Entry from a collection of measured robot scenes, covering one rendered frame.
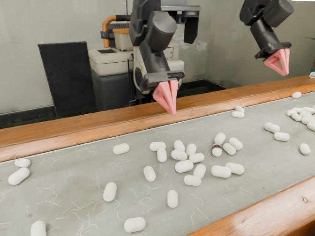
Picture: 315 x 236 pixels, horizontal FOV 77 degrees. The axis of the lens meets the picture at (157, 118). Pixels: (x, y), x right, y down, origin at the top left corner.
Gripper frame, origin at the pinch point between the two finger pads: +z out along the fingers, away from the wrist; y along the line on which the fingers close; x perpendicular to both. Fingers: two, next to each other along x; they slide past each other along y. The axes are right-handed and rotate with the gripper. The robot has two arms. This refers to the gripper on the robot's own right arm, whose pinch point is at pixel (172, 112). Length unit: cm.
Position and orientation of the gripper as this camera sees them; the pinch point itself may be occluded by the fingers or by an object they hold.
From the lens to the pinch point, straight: 46.4
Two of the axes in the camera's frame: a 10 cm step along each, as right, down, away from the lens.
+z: 2.9, 9.1, -3.0
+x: -2.7, 3.8, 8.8
